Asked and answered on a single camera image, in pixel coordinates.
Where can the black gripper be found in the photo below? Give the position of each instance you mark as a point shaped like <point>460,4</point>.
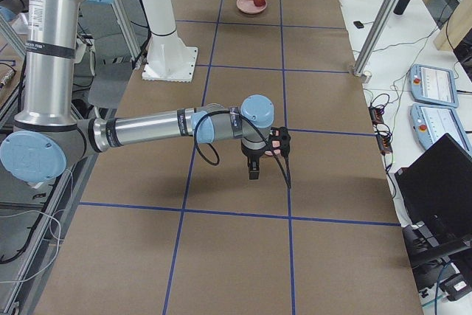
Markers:
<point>251,155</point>

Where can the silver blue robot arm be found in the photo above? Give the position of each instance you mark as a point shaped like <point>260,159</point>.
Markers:
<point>47,139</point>

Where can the pink plate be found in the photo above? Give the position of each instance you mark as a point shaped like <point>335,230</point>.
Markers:
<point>247,7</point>

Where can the orange black adapter box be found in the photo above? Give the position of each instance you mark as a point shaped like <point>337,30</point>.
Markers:
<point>376,115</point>

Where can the small black device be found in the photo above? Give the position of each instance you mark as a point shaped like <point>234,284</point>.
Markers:
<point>358,24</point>

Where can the lower blue teach pendant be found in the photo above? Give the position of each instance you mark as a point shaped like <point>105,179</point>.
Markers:
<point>431,122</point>

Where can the blue teach pendant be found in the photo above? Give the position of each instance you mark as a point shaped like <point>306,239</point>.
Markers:
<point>433,85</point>
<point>431,122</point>

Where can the black laptop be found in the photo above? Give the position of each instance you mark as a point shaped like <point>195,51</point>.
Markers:
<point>438,186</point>

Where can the black monitor stand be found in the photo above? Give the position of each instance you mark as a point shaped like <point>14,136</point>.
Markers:
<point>434,240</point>

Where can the upper blue teach pendant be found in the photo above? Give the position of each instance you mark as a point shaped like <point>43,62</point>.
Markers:
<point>433,85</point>

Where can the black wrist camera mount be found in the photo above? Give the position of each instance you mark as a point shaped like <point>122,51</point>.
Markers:
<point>280,141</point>

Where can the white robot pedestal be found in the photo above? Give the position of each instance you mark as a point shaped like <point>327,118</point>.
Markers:
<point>168,58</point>

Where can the aluminium frame post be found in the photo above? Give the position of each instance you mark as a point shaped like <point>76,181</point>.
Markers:
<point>358,69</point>

